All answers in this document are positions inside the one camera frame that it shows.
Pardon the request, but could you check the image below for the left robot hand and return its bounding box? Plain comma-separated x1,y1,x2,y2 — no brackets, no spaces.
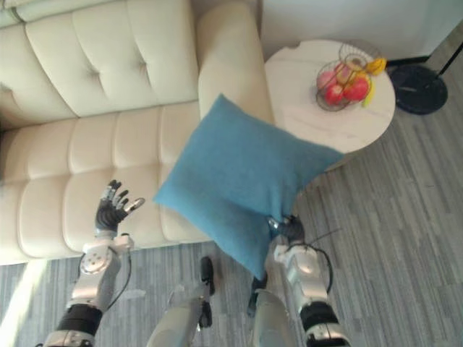
94,179,145,234

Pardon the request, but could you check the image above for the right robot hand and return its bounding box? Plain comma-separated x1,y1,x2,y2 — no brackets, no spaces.
268,214,305,244

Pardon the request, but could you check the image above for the blue square cushion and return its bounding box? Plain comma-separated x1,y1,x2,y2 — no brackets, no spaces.
152,93,345,281

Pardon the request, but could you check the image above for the silver right robot leg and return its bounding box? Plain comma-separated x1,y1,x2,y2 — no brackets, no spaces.
252,288,308,347

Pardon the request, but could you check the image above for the silver robot leg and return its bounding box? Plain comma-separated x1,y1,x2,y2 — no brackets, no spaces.
146,283,211,347
252,288,308,347

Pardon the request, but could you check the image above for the cream tufted leather sofa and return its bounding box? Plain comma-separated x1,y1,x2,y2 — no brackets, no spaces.
0,0,275,267

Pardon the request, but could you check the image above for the dark left robot foot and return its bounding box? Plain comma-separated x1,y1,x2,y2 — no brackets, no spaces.
200,255,215,296

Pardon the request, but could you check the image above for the silver left robot leg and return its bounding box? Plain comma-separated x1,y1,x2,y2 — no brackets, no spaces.
146,283,211,347

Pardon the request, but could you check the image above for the round white marble side table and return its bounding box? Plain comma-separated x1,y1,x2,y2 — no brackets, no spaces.
263,38,396,171

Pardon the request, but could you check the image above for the red apple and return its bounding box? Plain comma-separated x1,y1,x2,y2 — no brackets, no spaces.
343,77,370,102
324,85,345,106

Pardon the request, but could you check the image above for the pink apple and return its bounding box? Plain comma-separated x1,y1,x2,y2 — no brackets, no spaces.
317,70,339,90

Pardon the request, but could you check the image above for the yellow banana bunch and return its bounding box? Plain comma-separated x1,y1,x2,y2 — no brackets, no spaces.
360,56,388,108

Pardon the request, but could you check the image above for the black round lamp base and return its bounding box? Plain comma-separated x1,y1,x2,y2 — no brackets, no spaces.
388,65,449,116

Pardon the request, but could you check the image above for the black lamp pole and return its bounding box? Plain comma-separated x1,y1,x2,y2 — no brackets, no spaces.
421,22,463,91

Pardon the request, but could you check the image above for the wire fruit basket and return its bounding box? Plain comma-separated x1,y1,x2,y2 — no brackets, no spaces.
315,42,385,111

